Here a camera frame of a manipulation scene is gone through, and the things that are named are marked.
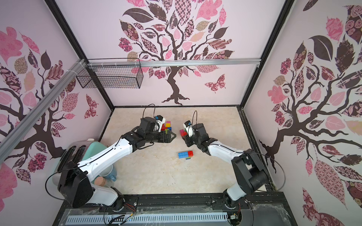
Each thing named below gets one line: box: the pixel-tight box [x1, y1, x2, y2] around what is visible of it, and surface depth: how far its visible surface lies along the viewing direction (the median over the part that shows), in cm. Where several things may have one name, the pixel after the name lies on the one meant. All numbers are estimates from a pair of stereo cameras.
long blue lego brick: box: [178, 151, 189, 159], surface depth 89 cm
